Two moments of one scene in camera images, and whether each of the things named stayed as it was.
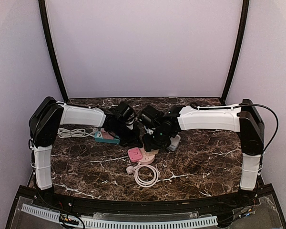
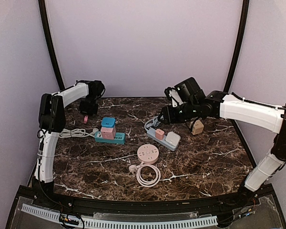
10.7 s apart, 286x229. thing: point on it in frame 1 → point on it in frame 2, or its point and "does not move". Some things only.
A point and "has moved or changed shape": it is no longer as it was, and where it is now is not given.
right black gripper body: x=158 y=140 → x=189 y=111
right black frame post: x=245 y=16 does not move
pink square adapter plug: x=135 y=154 has moved or changed shape
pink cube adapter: x=106 y=135 does not move
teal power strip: x=98 y=138 does not move
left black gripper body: x=127 y=137 → x=88 y=107
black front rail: x=108 y=205 does not move
